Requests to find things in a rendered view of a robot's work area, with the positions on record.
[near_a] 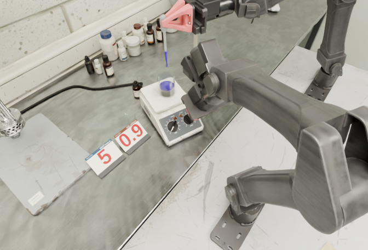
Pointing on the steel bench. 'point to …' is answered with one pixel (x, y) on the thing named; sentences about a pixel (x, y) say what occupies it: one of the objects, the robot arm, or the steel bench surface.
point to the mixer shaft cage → (10, 120)
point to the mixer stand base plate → (40, 163)
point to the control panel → (183, 128)
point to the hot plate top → (159, 106)
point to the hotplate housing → (164, 117)
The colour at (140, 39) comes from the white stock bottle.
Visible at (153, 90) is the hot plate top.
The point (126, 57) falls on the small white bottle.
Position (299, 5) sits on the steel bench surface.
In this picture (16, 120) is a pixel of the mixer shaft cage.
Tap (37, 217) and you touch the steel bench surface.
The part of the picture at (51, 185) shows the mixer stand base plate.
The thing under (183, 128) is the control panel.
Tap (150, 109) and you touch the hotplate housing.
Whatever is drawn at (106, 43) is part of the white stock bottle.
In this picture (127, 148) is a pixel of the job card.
